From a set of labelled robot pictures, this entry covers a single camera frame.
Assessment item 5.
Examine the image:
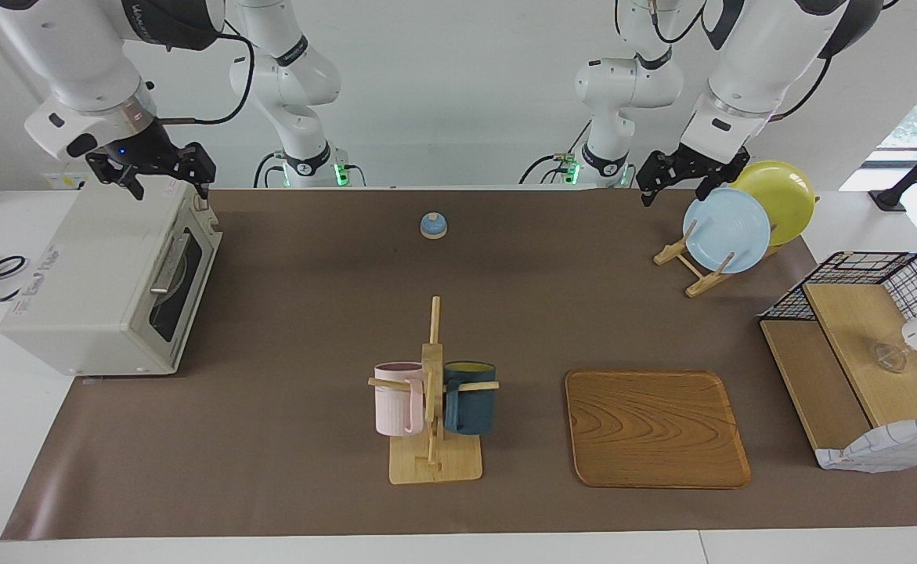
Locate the black wire basket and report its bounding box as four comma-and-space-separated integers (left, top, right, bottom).
764, 251, 917, 392

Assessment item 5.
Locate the wooden stepped shelf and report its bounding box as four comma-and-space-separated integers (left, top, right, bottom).
760, 282, 917, 471

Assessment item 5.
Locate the dark blue mug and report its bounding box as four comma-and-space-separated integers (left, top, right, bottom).
442, 361, 498, 436

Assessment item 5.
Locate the black right base cable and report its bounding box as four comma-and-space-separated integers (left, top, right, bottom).
252, 150, 370, 190

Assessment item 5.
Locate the pink mug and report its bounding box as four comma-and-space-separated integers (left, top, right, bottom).
374, 362, 426, 437

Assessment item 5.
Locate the light blue plate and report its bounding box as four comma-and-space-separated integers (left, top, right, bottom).
682, 188, 772, 275

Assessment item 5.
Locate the white checked cloth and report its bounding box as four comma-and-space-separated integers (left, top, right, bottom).
814, 413, 917, 473

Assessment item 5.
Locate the brown table mat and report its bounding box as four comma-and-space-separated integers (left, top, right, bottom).
0, 188, 917, 541

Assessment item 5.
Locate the black angled stand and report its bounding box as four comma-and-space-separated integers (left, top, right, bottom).
869, 125, 917, 213

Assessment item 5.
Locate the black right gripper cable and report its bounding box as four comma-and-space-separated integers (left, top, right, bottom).
157, 20, 258, 127

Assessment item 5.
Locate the wooden mug rack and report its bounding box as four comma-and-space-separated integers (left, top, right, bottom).
368, 296, 500, 485

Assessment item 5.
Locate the black base cable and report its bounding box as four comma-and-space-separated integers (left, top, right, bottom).
252, 150, 370, 190
519, 119, 590, 187

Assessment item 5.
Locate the yellow plate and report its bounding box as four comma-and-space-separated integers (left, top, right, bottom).
731, 161, 817, 248

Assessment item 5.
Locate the beige toaster oven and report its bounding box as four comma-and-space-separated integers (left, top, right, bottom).
0, 174, 224, 378

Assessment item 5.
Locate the wooden plate rack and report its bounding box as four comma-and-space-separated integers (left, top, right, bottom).
654, 196, 821, 299

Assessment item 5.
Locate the brown wooden tray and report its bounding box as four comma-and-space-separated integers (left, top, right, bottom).
565, 370, 752, 490

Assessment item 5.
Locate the black left base cable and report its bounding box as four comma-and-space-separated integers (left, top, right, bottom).
519, 119, 590, 187

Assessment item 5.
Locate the small clear glass object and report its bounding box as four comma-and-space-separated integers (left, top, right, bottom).
872, 340, 910, 374

